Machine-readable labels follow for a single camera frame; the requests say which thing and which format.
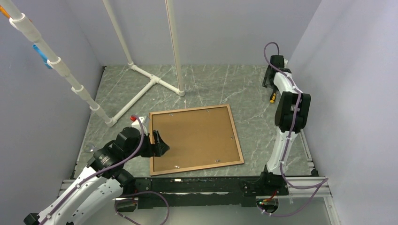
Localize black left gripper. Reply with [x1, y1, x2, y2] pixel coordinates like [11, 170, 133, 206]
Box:
[124, 129, 169, 161]

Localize yellow black screwdriver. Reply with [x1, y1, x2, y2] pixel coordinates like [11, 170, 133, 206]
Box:
[269, 90, 277, 103]

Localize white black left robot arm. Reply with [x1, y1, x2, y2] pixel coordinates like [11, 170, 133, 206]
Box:
[23, 127, 170, 225]

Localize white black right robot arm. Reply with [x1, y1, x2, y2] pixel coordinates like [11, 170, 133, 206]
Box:
[262, 55, 311, 175]

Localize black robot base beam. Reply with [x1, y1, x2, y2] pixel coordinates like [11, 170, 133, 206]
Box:
[123, 176, 289, 209]

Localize silver open-end wrench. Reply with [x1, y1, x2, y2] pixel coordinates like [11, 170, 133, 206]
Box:
[83, 143, 96, 153]

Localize white PVC pipe stand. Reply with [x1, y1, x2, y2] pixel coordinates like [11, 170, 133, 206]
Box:
[0, 0, 186, 128]

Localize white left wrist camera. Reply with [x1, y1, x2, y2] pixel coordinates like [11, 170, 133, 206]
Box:
[130, 115, 149, 135]

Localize aluminium table edge rail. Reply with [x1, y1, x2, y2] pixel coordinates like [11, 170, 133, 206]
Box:
[279, 66, 314, 170]

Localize aluminium front rail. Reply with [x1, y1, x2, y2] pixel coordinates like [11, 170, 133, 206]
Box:
[49, 179, 94, 225]

